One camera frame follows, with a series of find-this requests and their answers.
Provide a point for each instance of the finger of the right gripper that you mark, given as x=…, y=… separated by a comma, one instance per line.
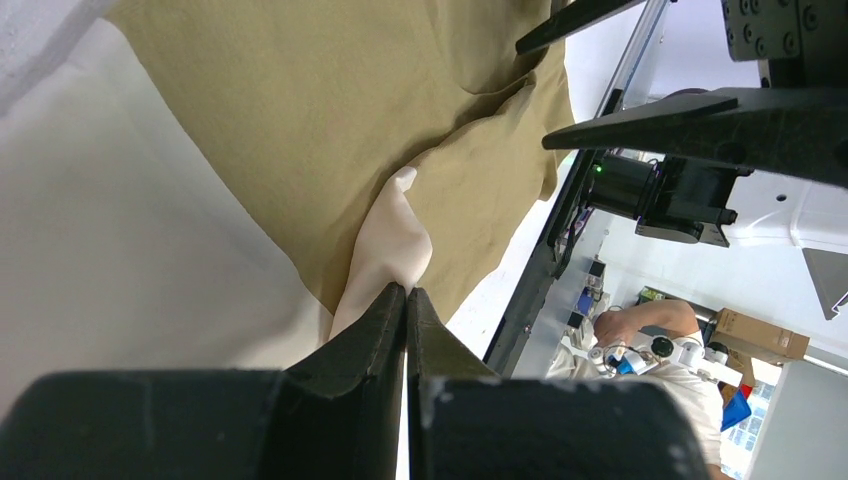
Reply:
x=572, y=18

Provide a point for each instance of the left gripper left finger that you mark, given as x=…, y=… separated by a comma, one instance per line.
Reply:
x=333, y=415

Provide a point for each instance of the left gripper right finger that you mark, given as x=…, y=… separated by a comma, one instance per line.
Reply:
x=467, y=422

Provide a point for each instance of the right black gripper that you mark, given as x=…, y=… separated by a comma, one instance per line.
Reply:
x=798, y=132

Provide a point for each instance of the olive and cream underwear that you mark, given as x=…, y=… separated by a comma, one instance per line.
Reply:
x=230, y=183

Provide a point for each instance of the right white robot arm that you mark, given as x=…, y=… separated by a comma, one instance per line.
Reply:
x=694, y=201

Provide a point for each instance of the person in white shirt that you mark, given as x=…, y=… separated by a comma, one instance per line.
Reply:
x=700, y=401

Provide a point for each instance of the cardboard box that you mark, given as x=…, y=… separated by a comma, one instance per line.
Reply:
x=758, y=339

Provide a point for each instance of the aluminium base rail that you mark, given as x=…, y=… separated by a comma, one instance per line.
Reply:
x=602, y=63

